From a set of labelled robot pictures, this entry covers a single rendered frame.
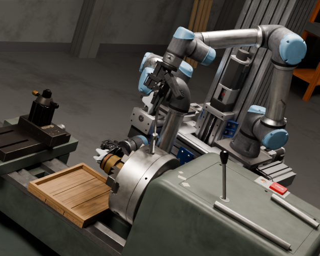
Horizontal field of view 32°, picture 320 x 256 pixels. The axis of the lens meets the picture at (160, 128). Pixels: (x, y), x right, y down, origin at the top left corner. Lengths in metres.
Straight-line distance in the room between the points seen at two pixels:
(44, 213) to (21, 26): 4.32
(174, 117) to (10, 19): 4.10
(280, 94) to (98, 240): 0.98
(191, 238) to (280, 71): 0.86
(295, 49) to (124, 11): 5.34
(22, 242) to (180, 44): 1.15
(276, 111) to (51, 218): 1.06
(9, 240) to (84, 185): 0.42
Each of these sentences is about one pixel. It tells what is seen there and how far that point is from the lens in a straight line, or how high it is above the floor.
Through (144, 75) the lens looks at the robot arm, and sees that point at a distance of 2.47.
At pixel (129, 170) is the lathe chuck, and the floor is 1.17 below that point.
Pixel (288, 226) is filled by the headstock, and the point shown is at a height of 1.26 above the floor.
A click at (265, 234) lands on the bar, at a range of 1.88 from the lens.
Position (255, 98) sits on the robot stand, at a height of 1.36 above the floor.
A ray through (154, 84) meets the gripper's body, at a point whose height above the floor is 1.46.
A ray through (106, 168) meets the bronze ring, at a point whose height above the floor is 1.07.
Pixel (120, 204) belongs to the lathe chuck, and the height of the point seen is 1.04.
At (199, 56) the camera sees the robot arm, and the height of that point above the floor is 1.61.
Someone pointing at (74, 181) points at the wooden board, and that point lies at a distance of 2.51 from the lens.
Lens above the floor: 2.12
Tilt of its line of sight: 22 degrees down
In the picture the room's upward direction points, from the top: 21 degrees clockwise
